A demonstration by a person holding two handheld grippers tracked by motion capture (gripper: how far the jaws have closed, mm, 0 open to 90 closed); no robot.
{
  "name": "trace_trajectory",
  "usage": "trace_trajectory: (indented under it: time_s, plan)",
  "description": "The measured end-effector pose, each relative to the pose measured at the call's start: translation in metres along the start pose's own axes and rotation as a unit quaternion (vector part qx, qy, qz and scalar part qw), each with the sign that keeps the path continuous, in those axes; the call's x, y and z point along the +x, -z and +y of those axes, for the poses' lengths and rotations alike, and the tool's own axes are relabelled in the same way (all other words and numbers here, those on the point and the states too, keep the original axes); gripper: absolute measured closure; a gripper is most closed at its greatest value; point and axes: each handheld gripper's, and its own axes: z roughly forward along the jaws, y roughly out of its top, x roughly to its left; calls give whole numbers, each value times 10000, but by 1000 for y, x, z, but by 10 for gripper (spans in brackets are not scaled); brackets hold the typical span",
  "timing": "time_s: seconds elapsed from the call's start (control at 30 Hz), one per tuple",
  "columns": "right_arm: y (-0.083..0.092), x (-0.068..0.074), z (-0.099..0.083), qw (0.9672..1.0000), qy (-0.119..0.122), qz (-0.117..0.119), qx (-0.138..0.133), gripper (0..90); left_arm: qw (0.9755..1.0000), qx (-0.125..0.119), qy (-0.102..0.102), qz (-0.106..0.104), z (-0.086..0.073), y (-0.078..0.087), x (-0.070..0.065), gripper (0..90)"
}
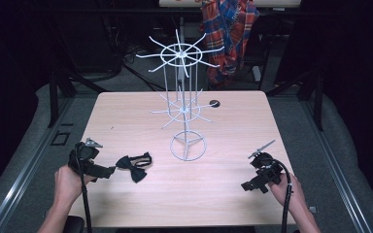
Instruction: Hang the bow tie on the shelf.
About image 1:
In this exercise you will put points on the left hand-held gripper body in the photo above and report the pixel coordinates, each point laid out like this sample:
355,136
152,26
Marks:
83,154

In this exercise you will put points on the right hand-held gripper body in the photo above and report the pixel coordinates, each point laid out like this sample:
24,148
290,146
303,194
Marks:
265,165

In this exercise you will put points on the black bow tie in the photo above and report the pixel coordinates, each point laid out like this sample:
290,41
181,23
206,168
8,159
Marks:
135,167

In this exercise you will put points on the person's right hand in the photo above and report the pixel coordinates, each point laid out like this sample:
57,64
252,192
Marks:
285,191

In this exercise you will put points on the person's left hand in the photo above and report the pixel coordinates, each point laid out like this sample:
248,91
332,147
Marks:
67,186

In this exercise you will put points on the black chair seat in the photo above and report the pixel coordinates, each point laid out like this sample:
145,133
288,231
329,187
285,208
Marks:
74,225

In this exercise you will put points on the black metal stand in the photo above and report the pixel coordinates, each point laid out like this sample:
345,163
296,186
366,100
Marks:
54,97
317,100

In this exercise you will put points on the red blue plaid cloth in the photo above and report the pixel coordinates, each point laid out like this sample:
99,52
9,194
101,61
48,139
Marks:
228,42

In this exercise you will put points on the aluminium floor rail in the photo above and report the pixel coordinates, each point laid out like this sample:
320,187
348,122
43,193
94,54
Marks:
336,168
22,171

